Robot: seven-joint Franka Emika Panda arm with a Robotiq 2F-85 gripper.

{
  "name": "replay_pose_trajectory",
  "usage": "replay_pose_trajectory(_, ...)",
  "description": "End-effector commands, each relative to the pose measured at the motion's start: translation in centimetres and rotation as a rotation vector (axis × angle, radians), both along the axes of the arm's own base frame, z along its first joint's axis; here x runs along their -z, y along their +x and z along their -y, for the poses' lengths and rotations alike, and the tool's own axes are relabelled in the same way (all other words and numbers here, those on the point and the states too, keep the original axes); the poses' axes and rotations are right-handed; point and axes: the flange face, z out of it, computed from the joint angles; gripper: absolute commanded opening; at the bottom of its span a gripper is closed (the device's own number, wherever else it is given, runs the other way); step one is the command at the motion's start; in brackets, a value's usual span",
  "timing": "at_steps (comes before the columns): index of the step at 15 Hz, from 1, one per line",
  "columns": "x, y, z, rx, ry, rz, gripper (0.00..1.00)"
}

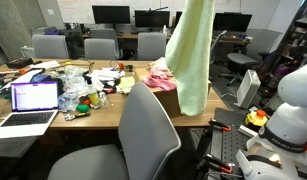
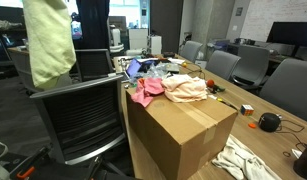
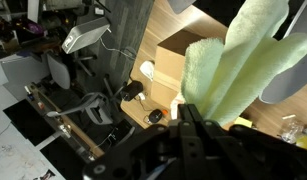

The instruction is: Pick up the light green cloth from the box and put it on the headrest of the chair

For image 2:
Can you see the light green cloth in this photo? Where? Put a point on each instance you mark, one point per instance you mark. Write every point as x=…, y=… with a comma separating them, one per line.
x=49, y=43

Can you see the pink cloth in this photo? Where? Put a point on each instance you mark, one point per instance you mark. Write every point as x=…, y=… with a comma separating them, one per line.
x=146, y=90

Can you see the peach cloth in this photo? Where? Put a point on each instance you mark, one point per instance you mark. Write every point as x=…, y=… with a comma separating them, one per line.
x=184, y=88

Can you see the brown cardboard box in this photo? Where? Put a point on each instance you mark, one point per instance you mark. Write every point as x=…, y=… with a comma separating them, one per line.
x=179, y=133

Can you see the grey conference chair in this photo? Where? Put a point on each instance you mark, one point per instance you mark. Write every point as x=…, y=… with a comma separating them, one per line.
x=289, y=90
x=221, y=65
x=251, y=66
x=190, y=51

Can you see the black mesh office chair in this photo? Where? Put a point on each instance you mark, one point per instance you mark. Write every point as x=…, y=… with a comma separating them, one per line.
x=93, y=65

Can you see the grey office chair black-ribbed back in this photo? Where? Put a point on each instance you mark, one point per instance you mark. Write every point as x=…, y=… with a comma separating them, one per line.
x=83, y=116

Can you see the white crumpled cloth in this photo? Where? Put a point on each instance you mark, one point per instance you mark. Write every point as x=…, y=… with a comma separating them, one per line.
x=243, y=160

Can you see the clear plastic bags pile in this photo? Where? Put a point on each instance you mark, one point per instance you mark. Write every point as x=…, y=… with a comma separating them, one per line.
x=156, y=70

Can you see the silver laptop purple screen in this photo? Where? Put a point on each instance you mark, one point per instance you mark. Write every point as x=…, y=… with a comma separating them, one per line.
x=133, y=67

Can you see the white cabinet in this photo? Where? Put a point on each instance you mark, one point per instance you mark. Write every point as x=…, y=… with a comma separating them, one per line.
x=138, y=38

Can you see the orange ball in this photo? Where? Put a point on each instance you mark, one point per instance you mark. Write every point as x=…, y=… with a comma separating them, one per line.
x=210, y=83

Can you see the Rubik's cube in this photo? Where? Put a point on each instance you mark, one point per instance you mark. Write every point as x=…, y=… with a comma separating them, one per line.
x=247, y=110

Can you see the small orange disc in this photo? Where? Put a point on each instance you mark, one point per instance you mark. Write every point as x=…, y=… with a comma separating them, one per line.
x=252, y=125

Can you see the black round speaker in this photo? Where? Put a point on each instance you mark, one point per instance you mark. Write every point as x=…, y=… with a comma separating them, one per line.
x=269, y=122

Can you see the black computer monitor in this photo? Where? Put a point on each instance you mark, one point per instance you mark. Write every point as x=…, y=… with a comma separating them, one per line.
x=289, y=35

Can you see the orange black clamp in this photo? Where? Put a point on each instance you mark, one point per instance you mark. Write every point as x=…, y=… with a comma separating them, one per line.
x=26, y=166

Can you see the black round object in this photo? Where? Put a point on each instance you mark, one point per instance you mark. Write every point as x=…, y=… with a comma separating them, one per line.
x=304, y=163

